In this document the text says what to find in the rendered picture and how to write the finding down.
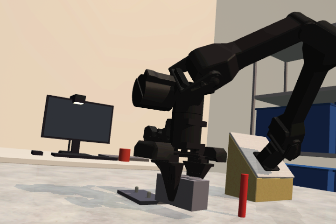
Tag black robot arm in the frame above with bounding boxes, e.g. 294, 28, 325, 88
132, 12, 336, 171

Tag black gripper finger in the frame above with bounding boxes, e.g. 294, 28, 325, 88
150, 160, 184, 202
183, 161, 214, 179

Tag red peg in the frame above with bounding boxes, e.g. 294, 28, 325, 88
238, 174, 249, 217

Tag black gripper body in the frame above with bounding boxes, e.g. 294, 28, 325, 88
133, 112, 227, 163

